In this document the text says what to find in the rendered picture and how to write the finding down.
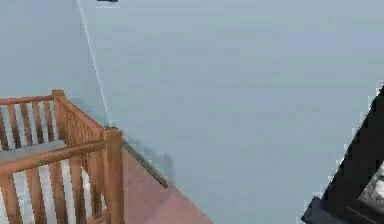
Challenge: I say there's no brown wooden crib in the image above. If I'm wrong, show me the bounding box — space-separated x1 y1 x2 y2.
0 89 126 224

